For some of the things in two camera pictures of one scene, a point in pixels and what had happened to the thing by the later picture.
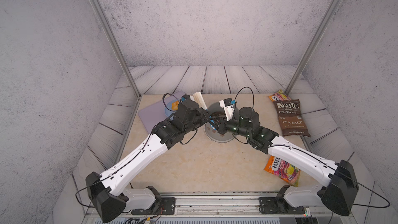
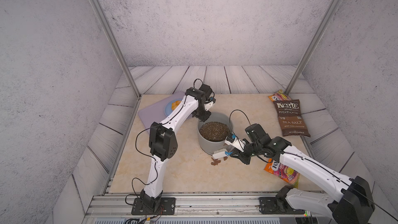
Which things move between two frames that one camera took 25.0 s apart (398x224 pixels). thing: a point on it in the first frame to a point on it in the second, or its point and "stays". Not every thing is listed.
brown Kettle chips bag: [290, 119] stays
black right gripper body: [235, 127] to [250, 149]
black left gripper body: [199, 119] to [201, 114]
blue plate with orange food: [173, 105] stays
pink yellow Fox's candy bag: [288, 172] stays
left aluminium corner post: [107, 25] stays
